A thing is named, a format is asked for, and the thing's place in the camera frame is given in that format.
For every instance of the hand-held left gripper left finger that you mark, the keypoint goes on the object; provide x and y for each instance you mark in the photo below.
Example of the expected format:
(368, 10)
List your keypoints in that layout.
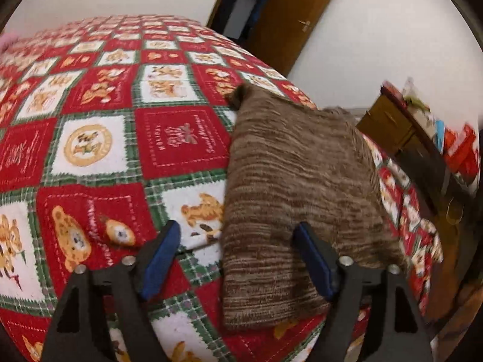
(160, 260)

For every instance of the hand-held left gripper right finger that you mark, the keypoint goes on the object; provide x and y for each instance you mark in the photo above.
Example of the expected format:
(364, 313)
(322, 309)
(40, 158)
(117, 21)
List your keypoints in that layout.
(315, 262)

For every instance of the brown knit sweater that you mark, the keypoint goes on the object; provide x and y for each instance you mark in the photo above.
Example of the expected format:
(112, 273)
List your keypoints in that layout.
(294, 166)

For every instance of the red bear printed bedspread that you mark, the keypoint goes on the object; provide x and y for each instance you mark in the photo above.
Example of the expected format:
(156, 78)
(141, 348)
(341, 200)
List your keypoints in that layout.
(169, 139)

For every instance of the wooden side table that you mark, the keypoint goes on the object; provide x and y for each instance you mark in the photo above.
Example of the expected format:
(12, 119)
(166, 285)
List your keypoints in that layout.
(388, 120)

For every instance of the pile of colourful packages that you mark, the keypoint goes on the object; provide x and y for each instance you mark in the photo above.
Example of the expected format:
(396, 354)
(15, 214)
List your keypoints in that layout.
(456, 147)

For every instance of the brown wooden door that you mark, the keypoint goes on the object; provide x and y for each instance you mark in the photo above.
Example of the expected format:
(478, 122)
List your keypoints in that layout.
(286, 15)

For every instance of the pink folded blanket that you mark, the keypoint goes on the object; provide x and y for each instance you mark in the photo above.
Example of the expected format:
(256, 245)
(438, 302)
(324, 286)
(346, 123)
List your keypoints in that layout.
(6, 40)

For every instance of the wooden door frame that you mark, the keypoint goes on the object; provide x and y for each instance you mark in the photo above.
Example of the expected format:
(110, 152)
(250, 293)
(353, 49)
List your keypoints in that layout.
(230, 0)

